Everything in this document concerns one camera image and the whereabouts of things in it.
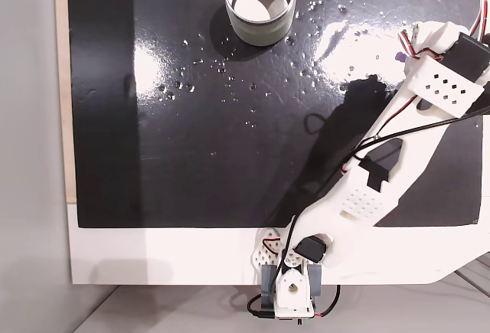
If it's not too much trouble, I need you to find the black base power cable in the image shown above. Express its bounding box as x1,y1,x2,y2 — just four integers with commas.
247,283,342,321

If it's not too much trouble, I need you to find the red white servo wire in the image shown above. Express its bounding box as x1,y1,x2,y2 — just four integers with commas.
262,237,285,256

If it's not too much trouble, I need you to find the black glossy mat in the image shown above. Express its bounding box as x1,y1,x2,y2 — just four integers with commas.
67,0,484,229

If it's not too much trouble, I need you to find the light wooden board strip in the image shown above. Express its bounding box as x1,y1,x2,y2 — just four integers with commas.
53,0,77,204

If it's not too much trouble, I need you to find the round metal cup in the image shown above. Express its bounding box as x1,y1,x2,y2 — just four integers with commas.
223,0,298,47

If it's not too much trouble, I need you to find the red white braided wire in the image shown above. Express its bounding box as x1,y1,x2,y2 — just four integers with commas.
397,29,423,59

